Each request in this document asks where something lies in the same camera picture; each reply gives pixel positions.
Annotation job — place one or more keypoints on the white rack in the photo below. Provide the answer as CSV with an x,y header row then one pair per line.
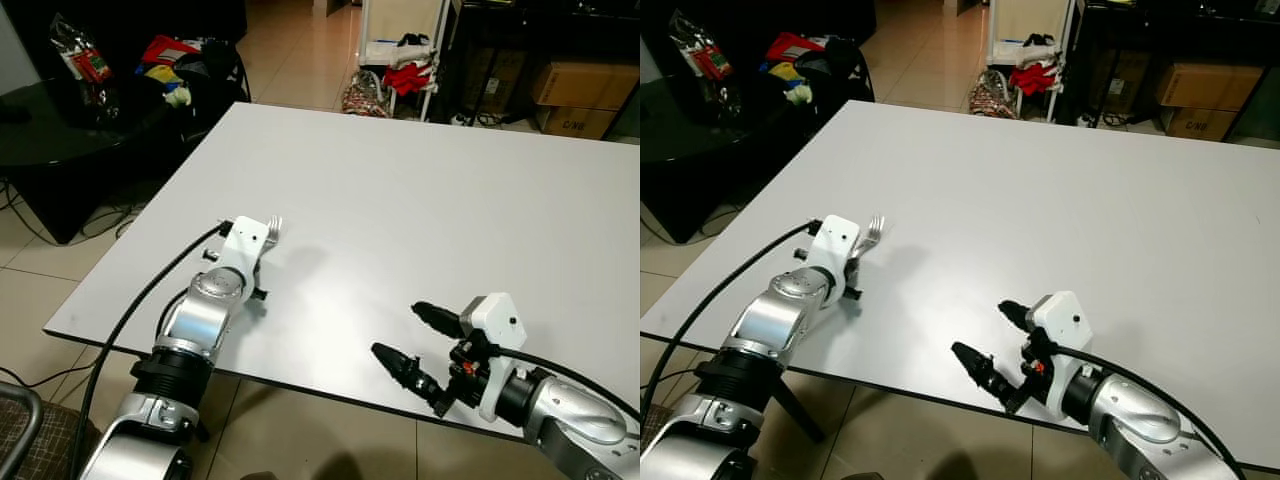
x,y
400,20
1025,20

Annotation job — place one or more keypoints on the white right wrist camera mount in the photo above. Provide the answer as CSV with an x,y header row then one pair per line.
x,y
1060,315
495,318

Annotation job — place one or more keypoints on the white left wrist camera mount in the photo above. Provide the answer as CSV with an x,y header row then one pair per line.
x,y
245,240
835,240

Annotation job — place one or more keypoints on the silver metal fork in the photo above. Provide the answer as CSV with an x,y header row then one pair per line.
x,y
875,235
274,232

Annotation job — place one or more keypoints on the small printed cardboard box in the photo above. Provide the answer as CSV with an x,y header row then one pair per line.
x,y
1200,123
578,123

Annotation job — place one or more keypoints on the black glass side table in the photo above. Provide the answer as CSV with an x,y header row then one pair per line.
x,y
60,170
690,170

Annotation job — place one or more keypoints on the dark metal table leg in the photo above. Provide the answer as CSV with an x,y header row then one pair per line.
x,y
800,410

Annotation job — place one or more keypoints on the black bag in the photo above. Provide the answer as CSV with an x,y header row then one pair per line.
x,y
832,60
212,62

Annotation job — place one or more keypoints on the red cloth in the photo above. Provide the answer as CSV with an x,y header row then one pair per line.
x,y
1035,78
408,78

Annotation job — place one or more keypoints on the clear red snack bag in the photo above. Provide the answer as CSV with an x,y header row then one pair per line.
x,y
85,55
705,52

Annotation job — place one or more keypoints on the red packet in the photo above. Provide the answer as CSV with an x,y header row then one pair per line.
x,y
790,45
165,48

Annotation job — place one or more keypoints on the white green small item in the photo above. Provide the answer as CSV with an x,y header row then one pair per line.
x,y
178,97
798,94

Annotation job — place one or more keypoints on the large cardboard box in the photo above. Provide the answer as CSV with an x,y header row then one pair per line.
x,y
1210,85
585,85

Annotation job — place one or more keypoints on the patterned bag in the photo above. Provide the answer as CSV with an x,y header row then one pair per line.
x,y
365,97
992,97

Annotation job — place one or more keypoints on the black shelf unit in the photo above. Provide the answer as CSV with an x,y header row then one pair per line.
x,y
500,40
1120,40

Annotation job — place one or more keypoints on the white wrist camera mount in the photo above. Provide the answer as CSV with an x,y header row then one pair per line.
x,y
835,240
1060,315
495,318
245,240

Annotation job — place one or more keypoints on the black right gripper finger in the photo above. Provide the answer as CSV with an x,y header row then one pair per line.
x,y
440,320
1018,315
405,368
982,368

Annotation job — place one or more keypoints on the grey frame woven chair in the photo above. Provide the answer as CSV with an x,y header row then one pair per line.
x,y
20,440

